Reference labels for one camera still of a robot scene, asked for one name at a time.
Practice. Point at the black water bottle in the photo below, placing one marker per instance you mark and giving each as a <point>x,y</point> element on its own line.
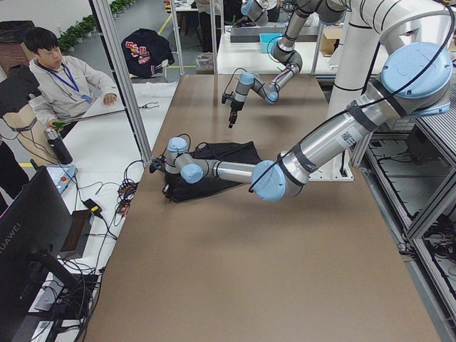
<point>56,142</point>

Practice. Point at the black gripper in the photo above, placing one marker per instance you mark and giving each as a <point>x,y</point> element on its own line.
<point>236,104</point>

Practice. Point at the seated person grey hoodie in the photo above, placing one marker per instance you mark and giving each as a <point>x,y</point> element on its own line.
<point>65,82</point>

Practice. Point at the blue white teach pendant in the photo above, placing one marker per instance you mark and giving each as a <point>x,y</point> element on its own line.
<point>62,176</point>

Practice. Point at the black computer monitor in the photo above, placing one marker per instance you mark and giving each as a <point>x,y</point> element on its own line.
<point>33,231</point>

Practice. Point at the metal rod with clamp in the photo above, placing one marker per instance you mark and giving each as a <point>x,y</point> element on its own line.
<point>62,123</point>

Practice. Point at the black printed t-shirt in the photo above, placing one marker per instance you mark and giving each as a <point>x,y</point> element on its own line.
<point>209,169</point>

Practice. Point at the aluminium cell frame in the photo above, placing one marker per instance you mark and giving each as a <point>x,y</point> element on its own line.
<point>110,40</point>

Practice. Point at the dark navy jacket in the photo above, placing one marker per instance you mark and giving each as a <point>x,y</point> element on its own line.
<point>144,51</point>

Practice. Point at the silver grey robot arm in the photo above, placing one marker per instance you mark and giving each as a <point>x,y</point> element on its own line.
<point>395,62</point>
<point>284,52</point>

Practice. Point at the white central mounting column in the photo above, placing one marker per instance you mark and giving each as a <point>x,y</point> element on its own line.
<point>366,25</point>

